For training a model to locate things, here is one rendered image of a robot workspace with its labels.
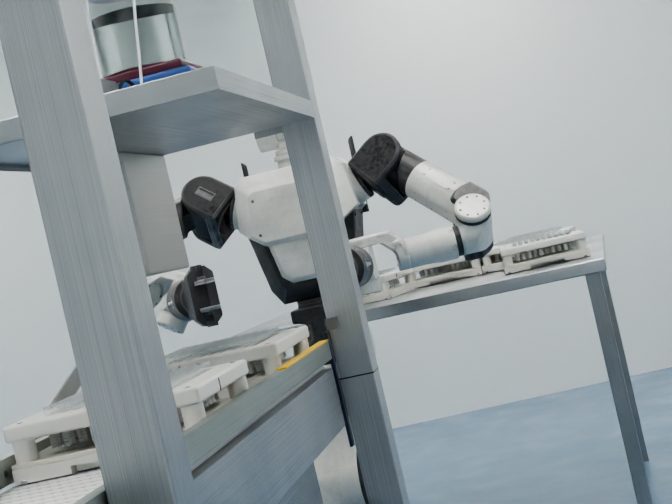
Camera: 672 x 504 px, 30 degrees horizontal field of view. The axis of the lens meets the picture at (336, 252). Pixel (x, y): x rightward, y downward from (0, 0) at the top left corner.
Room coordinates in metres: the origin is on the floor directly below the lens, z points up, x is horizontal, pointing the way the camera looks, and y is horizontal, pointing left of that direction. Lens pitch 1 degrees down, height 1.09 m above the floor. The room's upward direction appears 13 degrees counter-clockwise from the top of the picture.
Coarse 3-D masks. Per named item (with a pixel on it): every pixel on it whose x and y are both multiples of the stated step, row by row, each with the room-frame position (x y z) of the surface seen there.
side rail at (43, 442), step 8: (40, 440) 1.59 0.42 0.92; (48, 440) 1.61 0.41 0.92; (40, 448) 1.58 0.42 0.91; (8, 456) 1.49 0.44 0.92; (0, 464) 1.47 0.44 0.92; (8, 464) 1.49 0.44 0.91; (0, 472) 1.46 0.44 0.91; (8, 472) 1.48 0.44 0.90; (0, 480) 1.46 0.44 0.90; (8, 480) 1.48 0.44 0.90; (0, 488) 1.45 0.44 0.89
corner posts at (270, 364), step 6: (300, 342) 2.06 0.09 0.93; (306, 342) 2.07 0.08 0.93; (294, 348) 2.07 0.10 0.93; (300, 348) 2.06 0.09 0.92; (306, 348) 2.07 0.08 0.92; (294, 354) 2.07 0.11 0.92; (264, 360) 1.86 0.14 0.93; (270, 360) 1.85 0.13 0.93; (276, 360) 1.86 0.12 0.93; (264, 366) 1.86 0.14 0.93; (270, 366) 1.85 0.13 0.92; (276, 366) 1.86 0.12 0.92; (270, 372) 1.85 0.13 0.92
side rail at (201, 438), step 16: (320, 352) 2.05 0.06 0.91; (288, 368) 1.81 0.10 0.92; (304, 368) 1.91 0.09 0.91; (256, 384) 1.66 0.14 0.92; (272, 384) 1.70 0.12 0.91; (288, 384) 1.79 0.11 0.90; (240, 400) 1.53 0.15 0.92; (256, 400) 1.60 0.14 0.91; (272, 400) 1.68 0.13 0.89; (208, 416) 1.43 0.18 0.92; (224, 416) 1.45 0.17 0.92; (240, 416) 1.51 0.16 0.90; (192, 432) 1.33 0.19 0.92; (208, 432) 1.38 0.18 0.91; (224, 432) 1.44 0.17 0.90; (192, 448) 1.31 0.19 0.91; (208, 448) 1.37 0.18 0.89; (192, 464) 1.30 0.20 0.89; (96, 496) 1.05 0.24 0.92
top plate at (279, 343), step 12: (276, 336) 1.98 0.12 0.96; (288, 336) 1.94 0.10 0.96; (300, 336) 2.02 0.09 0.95; (240, 348) 1.89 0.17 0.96; (252, 348) 1.86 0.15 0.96; (264, 348) 1.85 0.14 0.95; (276, 348) 1.85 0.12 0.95; (288, 348) 1.92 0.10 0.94; (192, 360) 1.88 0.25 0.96; (204, 360) 1.87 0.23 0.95; (216, 360) 1.87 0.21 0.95; (228, 360) 1.86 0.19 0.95; (252, 360) 1.86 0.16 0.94
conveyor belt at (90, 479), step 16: (320, 368) 2.10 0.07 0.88; (256, 416) 1.64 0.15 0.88; (240, 432) 1.56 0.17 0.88; (48, 480) 1.47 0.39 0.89; (64, 480) 1.44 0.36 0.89; (80, 480) 1.41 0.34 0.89; (96, 480) 1.38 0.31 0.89; (0, 496) 1.43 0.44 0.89; (16, 496) 1.40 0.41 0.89; (32, 496) 1.37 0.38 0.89; (48, 496) 1.35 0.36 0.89; (64, 496) 1.32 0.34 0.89; (80, 496) 1.30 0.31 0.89
